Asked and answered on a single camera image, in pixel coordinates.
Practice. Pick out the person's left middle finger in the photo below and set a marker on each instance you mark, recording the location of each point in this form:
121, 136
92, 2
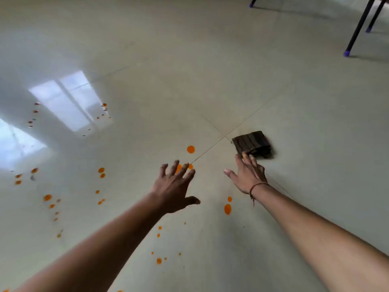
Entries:
183, 170

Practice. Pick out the person's right hand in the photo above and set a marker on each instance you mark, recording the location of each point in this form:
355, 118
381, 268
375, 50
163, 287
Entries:
249, 177

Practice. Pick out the dark brown cleaning cloth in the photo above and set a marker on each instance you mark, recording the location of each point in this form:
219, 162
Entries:
252, 142

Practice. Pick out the person's right middle finger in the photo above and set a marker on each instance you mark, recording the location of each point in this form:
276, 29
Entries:
246, 159

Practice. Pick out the scattered orange spill drops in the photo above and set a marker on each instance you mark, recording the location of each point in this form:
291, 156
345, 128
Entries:
227, 209

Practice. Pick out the person's right thumb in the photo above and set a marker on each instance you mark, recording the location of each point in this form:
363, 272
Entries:
231, 175

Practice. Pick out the person's left hand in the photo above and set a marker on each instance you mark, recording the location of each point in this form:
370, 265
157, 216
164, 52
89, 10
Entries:
171, 193

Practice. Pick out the person's left little finger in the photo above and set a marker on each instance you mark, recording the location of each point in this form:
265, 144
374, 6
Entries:
164, 170

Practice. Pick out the person's right forearm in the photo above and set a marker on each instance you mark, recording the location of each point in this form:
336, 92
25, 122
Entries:
319, 237

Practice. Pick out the person's left thumb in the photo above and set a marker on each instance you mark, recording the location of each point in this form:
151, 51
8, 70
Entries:
193, 200

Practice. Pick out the person's left forearm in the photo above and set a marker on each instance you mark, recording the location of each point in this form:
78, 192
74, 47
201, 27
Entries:
100, 252

